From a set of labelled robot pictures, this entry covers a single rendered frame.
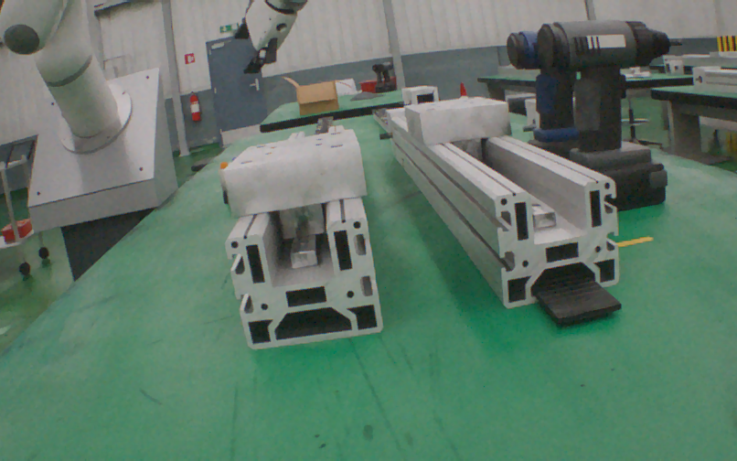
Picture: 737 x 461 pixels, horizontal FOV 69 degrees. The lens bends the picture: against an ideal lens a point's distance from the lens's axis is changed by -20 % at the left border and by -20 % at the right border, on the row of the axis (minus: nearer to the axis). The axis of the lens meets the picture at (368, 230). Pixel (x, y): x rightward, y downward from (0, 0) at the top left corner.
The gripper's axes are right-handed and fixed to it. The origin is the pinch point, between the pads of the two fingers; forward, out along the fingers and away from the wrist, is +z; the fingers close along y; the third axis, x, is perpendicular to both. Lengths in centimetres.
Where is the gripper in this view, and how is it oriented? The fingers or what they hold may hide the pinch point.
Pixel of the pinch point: (247, 51)
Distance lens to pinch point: 124.7
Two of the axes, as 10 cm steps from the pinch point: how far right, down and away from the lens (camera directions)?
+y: -3.3, -8.9, 3.1
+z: -5.1, 4.5, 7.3
